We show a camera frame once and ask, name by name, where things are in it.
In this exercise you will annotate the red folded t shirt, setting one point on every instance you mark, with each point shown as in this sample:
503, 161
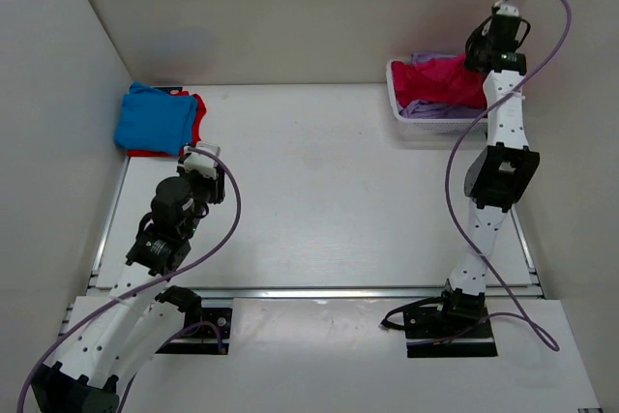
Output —
195, 130

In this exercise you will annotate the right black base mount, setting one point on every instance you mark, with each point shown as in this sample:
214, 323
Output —
431, 334

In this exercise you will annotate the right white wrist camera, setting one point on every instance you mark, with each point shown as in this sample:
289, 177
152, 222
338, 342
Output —
503, 8

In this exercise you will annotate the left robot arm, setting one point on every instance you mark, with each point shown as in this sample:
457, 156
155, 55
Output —
144, 310

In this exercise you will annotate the blue folded t shirt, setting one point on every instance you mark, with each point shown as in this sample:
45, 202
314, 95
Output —
152, 120

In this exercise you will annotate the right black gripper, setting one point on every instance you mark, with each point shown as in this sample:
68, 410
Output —
479, 36

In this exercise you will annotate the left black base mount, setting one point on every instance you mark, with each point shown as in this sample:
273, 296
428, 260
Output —
205, 331

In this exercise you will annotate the magenta t shirt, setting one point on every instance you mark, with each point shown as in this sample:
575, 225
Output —
438, 80

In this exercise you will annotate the white plastic basket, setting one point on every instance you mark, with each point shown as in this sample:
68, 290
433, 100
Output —
412, 126

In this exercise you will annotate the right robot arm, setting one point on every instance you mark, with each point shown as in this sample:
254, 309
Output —
497, 179

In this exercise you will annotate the lavender t shirt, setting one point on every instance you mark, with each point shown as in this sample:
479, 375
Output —
423, 110

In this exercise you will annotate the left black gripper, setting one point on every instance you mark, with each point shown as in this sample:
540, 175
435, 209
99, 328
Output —
220, 181

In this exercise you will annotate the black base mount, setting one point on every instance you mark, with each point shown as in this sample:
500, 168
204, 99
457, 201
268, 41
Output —
431, 334
205, 331

